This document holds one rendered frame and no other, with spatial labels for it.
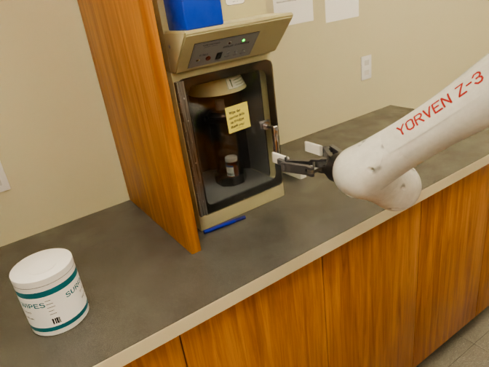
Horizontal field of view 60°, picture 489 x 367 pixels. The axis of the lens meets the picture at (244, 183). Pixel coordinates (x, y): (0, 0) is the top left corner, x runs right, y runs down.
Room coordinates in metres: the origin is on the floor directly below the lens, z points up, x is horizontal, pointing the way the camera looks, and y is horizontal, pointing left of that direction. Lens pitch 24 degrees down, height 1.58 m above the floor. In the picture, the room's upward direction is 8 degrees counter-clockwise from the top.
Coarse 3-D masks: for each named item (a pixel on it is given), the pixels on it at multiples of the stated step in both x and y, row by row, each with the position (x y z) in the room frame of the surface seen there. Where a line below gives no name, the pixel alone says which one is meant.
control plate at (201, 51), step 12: (240, 36) 1.12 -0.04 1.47; (252, 36) 1.14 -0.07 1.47; (204, 48) 1.08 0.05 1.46; (216, 48) 1.10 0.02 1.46; (228, 48) 1.13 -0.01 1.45; (240, 48) 1.15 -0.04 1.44; (252, 48) 1.18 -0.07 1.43; (192, 60) 1.09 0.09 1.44; (204, 60) 1.11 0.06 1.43; (216, 60) 1.14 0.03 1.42
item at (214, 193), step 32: (256, 64) 1.23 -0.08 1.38; (192, 96) 1.12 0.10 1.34; (224, 96) 1.17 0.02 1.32; (256, 96) 1.22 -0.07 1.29; (192, 128) 1.11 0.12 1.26; (224, 128) 1.16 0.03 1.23; (256, 128) 1.22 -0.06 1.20; (224, 160) 1.15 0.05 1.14; (256, 160) 1.21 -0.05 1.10; (224, 192) 1.15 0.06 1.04; (256, 192) 1.20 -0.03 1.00
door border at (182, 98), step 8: (184, 88) 1.11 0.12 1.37; (184, 96) 1.11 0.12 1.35; (184, 104) 1.11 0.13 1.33; (184, 112) 1.10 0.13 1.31; (184, 120) 1.10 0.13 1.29; (192, 136) 1.11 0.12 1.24; (192, 144) 1.11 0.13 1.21; (192, 152) 1.11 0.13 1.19; (192, 160) 1.10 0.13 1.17; (192, 168) 1.10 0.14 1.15; (200, 176) 1.11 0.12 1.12; (200, 184) 1.11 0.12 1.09; (200, 192) 1.11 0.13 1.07; (200, 200) 1.10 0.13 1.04; (200, 208) 1.10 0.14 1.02
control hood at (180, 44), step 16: (256, 16) 1.21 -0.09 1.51; (272, 16) 1.14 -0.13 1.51; (288, 16) 1.17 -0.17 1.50; (176, 32) 1.05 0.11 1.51; (192, 32) 1.02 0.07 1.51; (208, 32) 1.04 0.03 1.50; (224, 32) 1.07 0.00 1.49; (240, 32) 1.11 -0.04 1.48; (272, 32) 1.18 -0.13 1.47; (176, 48) 1.06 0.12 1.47; (192, 48) 1.05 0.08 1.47; (256, 48) 1.19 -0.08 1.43; (272, 48) 1.23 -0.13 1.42; (176, 64) 1.07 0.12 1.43; (208, 64) 1.13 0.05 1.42
